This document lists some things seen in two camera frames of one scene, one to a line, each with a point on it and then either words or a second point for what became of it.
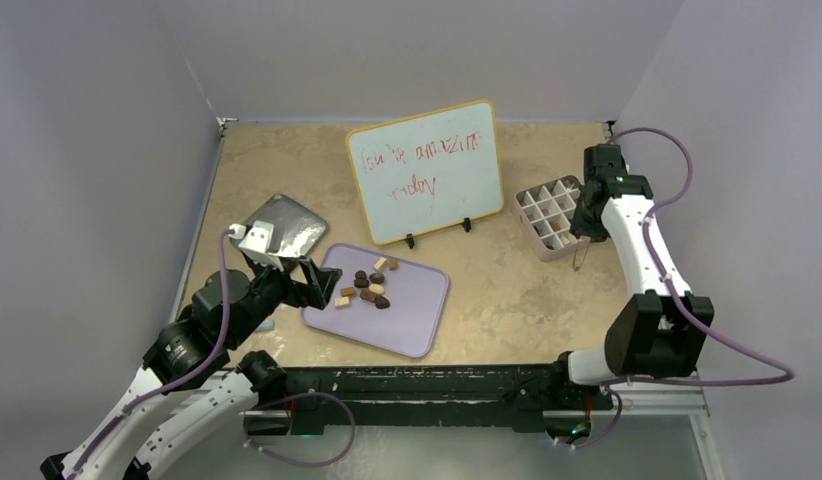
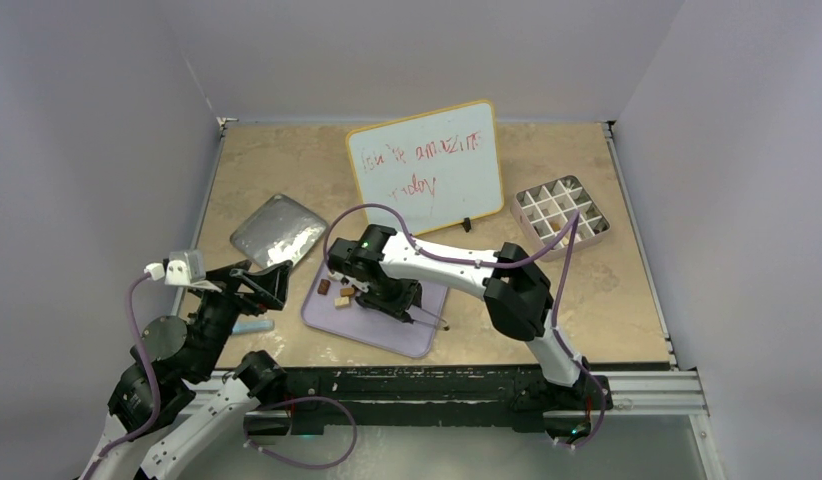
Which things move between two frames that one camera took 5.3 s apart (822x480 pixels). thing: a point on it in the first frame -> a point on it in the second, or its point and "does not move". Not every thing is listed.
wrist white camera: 256,240 -> 183,268
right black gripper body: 584,220 -> 393,296
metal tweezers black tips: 581,251 -> 420,315
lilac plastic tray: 417,296 does not move
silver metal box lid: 297,231 does not move
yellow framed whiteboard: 428,172 does not move
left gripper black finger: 326,278 -> 269,283
